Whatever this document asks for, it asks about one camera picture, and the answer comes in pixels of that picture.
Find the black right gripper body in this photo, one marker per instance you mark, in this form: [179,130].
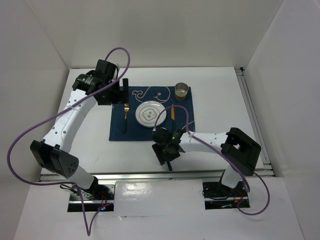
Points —
[163,154]

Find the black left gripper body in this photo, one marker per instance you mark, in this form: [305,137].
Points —
[113,95]

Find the gold spoon green handle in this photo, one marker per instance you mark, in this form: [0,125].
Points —
[169,166]

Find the gold fork green handle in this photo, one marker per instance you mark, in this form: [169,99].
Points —
[126,110]

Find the white plate black rings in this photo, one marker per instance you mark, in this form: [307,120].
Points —
[150,114]

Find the gold knife green handle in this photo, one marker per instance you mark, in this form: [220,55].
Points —
[173,118]

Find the clear glass cup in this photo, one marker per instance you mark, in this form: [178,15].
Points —
[181,91]

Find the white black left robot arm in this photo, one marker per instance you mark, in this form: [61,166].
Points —
[53,151]

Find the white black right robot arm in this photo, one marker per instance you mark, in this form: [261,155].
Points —
[239,150]

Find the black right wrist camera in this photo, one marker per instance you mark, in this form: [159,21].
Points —
[161,136]

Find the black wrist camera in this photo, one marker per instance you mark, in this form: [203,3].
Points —
[106,70]
[161,136]

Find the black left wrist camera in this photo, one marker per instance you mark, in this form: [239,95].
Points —
[106,70]

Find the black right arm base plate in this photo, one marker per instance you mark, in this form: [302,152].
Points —
[217,191]

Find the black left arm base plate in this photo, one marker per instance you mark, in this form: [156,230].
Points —
[95,192]

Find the aluminium front rail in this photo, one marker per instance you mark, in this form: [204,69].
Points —
[156,175]

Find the aluminium rail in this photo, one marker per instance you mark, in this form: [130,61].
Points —
[239,71]
[156,175]

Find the aluminium right side rail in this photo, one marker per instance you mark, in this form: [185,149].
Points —
[239,71]

